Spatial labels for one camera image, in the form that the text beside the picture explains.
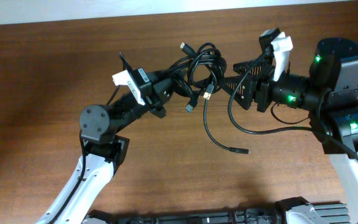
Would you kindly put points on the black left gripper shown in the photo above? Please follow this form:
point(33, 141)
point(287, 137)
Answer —
point(153, 94)

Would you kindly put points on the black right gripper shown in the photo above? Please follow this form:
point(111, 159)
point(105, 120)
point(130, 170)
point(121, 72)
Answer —
point(263, 91)

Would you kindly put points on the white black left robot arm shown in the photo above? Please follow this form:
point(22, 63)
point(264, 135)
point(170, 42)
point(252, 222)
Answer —
point(102, 150)

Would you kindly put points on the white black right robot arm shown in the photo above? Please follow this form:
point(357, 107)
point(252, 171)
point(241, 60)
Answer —
point(330, 96)

